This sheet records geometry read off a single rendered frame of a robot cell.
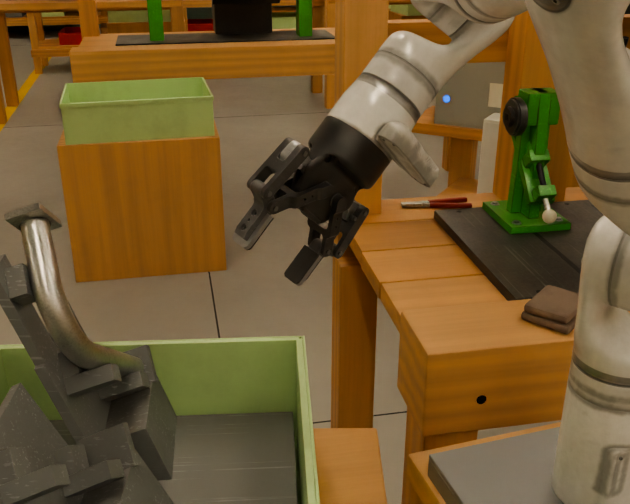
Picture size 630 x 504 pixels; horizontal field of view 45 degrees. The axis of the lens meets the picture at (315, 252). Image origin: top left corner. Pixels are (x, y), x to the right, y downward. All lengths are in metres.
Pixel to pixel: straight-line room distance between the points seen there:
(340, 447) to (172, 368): 0.27
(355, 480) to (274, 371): 0.18
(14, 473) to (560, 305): 0.82
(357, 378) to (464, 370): 0.73
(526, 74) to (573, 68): 1.19
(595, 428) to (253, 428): 0.45
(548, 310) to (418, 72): 0.60
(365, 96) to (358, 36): 0.86
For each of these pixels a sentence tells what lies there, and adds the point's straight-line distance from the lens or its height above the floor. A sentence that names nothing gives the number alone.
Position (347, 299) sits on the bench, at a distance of 1.75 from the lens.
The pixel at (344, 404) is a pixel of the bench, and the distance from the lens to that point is 1.90.
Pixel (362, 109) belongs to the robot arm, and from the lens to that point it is 0.70.
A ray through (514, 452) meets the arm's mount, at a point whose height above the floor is 0.88.
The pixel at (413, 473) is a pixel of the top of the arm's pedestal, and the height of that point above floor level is 0.83.
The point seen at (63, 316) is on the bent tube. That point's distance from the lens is 0.84.
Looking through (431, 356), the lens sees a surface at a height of 0.90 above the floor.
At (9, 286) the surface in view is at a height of 1.13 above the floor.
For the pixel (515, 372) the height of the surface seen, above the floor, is 0.85.
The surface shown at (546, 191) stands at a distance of 1.56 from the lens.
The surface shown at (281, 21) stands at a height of 0.44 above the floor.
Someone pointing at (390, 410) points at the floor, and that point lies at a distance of 2.55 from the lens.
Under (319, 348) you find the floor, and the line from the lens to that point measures 2.86.
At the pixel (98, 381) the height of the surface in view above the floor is 1.01.
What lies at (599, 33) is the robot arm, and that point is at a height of 1.43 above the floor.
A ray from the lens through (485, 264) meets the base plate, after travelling 1.42.
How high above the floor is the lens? 1.49
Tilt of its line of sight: 24 degrees down
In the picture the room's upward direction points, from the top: straight up
